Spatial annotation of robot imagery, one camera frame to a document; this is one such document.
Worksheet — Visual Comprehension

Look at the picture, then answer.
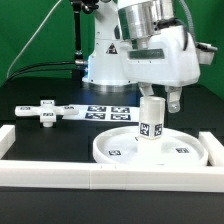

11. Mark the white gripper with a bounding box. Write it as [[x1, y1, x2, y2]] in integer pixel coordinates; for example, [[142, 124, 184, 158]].
[[119, 26, 200, 112]]

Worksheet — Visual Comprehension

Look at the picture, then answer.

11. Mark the white round table top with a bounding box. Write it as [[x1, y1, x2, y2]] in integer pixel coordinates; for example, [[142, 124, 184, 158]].
[[93, 126, 208, 167]]

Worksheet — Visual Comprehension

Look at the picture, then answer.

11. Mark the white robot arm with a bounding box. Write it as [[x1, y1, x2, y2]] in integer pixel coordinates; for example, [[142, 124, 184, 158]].
[[83, 0, 200, 113]]

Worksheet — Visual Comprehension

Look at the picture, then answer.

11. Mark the paper sheet with markers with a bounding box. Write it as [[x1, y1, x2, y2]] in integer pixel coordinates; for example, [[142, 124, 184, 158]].
[[63, 105, 139, 122]]

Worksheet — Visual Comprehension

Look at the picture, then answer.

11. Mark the white right fence bar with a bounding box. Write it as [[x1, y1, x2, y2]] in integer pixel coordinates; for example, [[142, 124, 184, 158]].
[[199, 132, 224, 167]]

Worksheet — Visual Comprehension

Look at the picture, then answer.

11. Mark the white fence bar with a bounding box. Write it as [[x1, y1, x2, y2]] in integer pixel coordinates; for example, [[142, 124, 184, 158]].
[[0, 160, 224, 193], [0, 125, 16, 160], [199, 132, 224, 167]]

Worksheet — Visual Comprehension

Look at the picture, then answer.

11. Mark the white cross-shaped table base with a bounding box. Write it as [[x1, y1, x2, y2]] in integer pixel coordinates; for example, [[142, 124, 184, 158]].
[[15, 100, 79, 128]]

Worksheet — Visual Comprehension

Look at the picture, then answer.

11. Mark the white left fence bar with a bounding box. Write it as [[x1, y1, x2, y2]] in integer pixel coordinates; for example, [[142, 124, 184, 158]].
[[0, 125, 16, 160]]

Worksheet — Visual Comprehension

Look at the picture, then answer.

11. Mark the white front fence bar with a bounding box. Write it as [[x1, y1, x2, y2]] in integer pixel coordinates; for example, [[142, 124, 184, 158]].
[[0, 160, 224, 193]]

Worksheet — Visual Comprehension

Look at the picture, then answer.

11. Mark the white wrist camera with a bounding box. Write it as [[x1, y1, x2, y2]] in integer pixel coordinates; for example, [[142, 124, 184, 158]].
[[196, 42, 218, 65]]

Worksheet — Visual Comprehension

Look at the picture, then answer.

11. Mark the black cable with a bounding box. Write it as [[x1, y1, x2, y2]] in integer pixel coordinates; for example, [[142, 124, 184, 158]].
[[6, 60, 88, 83]]

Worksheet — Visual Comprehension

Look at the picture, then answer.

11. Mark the black camera stand pole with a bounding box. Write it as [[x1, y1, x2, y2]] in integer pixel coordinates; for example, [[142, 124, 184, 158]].
[[69, 0, 99, 67]]

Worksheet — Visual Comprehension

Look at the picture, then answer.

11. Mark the grey cable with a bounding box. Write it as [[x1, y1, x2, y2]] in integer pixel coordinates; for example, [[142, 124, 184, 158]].
[[6, 0, 64, 78]]

